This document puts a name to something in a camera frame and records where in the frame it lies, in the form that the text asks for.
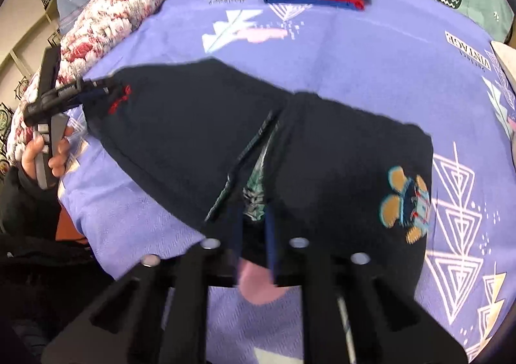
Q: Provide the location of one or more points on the purple printed bedsheet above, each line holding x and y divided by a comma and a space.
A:
383, 77

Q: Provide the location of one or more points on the person's black jacket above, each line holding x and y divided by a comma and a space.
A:
48, 287

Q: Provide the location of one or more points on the person's left forearm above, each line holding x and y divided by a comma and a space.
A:
24, 206

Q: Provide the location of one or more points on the rolled floral quilt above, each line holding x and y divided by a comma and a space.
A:
113, 21

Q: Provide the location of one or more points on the person's left hand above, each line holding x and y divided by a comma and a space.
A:
60, 158

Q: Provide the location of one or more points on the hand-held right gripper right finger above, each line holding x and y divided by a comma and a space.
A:
272, 243

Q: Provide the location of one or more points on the orange-brown board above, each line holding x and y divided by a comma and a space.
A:
72, 227

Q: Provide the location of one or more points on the dark navy pants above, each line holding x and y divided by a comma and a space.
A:
181, 138

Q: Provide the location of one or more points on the white pillow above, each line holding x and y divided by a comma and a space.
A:
507, 59

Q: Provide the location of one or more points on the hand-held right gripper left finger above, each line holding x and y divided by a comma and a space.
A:
236, 235

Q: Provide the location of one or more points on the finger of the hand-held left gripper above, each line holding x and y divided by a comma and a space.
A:
94, 95
96, 84

